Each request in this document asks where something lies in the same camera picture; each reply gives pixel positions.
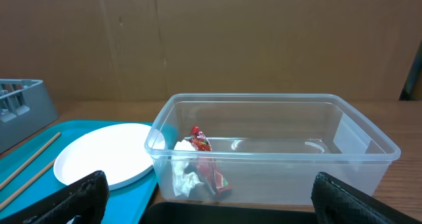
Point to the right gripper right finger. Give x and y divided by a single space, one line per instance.
335 201

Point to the grey plastic dish rack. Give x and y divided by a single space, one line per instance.
26 107

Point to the large white round plate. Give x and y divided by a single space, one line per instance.
117 150

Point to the wooden chopstick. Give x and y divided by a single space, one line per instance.
19 191
28 161

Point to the white napkin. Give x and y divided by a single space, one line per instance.
183 182

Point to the red snack wrapper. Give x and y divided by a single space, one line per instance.
207 167

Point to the black rectangular tray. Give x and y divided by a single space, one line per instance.
179 213

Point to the teal serving tray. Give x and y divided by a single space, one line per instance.
125 205

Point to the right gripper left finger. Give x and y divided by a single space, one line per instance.
83 201

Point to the clear plastic bin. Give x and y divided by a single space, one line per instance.
270 147

